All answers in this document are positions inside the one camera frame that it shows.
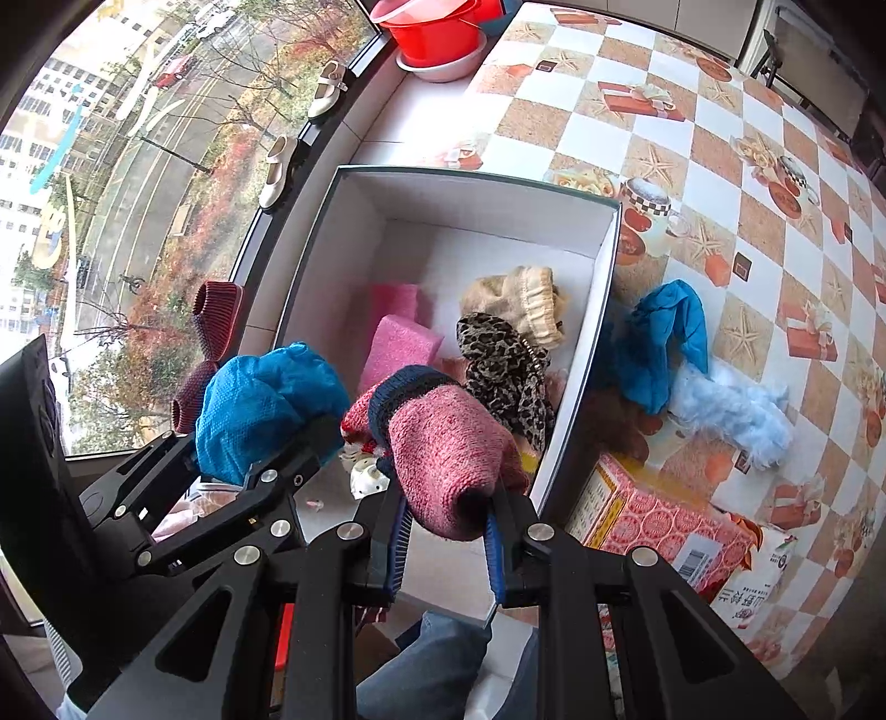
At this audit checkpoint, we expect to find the pink foam sponge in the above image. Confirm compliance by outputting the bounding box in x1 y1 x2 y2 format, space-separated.
356 314 446 411

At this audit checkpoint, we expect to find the white cardboard box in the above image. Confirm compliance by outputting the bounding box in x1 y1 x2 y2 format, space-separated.
273 164 622 622

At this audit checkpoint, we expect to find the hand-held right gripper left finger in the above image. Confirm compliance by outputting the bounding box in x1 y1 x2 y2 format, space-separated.
86 483 414 720

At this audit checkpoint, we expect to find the beige knit cloth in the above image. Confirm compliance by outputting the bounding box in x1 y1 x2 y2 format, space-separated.
460 266 573 351

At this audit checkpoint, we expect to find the blue knit cloth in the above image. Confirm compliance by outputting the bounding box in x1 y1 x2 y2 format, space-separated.
194 340 353 484

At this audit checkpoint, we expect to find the pink knit sock navy cuff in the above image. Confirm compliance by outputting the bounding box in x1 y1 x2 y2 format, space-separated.
342 364 531 543

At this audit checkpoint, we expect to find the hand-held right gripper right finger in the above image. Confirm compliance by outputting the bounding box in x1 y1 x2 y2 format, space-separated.
483 483 808 720

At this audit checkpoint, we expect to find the pale pink cloth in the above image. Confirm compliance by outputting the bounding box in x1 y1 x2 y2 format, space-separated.
151 483 245 542

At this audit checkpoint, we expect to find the checkered printed tablecloth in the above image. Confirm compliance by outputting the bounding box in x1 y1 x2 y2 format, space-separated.
443 0 886 685

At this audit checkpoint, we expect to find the cream strap shoe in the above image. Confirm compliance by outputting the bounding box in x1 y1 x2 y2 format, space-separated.
306 60 350 121
259 135 301 210

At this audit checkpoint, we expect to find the red patterned carton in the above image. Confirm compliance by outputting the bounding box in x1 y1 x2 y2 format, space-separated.
563 452 757 605

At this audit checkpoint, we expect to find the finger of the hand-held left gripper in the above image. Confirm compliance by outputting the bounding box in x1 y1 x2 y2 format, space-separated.
138 414 345 579
75 429 203 586

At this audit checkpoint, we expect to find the leopard print cloth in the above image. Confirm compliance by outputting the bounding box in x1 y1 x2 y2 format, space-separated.
455 312 559 455

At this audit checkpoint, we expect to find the bright blue cloth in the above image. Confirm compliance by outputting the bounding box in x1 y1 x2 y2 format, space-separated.
612 279 711 417

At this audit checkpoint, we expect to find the white basin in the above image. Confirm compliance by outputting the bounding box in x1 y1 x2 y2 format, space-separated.
395 31 490 85

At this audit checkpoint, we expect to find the black framed window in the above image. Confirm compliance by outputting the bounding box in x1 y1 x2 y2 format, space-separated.
0 0 390 459

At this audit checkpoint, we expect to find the light blue fluffy cloth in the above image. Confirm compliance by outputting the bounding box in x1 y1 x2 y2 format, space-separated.
667 363 796 473

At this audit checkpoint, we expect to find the person's leg in jeans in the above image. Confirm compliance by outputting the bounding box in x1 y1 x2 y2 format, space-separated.
356 612 542 720

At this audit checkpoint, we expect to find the red plastic bucket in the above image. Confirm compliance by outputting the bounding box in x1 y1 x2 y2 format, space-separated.
369 0 503 69

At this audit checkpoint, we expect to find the dark red knit slipper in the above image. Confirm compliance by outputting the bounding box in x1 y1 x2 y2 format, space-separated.
192 280 245 362
170 359 223 436

